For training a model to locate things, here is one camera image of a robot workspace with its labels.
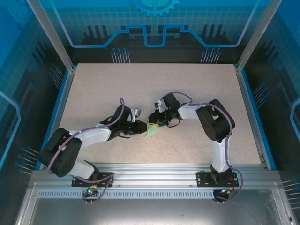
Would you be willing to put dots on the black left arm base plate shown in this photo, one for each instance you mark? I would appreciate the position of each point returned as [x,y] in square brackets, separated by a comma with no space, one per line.
[105,181]

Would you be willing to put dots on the long aluminium mounting rail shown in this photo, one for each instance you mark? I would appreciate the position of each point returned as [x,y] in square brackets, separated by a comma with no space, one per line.
[152,173]

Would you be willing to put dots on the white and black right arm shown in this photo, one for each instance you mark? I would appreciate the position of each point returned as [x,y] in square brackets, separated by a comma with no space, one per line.
[215,122]

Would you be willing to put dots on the blue and aluminium side rail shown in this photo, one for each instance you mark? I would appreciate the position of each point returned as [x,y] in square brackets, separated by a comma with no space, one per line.
[63,93]
[250,105]

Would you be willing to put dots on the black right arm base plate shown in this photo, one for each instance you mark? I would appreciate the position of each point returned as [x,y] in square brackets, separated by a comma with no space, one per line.
[202,179]

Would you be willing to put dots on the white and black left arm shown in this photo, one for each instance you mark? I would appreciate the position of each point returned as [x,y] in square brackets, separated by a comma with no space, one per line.
[61,152]

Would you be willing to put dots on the aluminium frame post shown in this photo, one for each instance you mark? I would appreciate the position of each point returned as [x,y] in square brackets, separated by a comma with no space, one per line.
[54,39]
[255,35]

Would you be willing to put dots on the light green cloth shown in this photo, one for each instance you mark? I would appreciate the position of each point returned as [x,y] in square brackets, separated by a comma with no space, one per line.
[152,131]

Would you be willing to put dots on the grey metal tray panel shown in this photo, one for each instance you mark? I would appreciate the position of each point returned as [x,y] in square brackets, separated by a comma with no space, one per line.
[152,213]

